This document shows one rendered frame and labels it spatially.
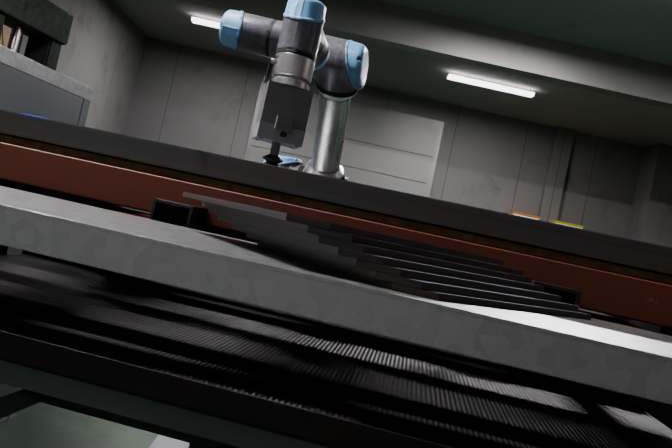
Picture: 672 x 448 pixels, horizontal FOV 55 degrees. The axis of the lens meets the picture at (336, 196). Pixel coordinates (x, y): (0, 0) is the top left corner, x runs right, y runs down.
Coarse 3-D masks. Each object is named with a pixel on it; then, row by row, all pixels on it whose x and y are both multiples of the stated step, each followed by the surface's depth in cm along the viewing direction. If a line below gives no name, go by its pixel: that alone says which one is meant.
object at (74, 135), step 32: (0, 128) 84; (32, 128) 84; (64, 128) 83; (160, 160) 81; (192, 160) 81; (224, 160) 80; (288, 192) 79; (320, 192) 78; (352, 192) 78; (384, 192) 78; (448, 224) 76; (480, 224) 76; (512, 224) 75; (544, 224) 75; (608, 256) 74; (640, 256) 73
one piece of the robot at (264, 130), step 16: (272, 80) 116; (288, 80) 114; (272, 96) 114; (288, 96) 115; (304, 96) 116; (272, 112) 114; (288, 112) 115; (304, 112) 116; (256, 128) 117; (272, 128) 114; (288, 128) 114; (304, 128) 116; (272, 144) 117; (288, 144) 116
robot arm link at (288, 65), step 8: (280, 56) 116; (288, 56) 115; (296, 56) 115; (280, 64) 115; (288, 64) 115; (296, 64) 115; (304, 64) 115; (312, 64) 117; (272, 72) 117; (280, 72) 115; (288, 72) 115; (296, 72) 115; (304, 72) 115; (312, 72) 118; (304, 80) 116
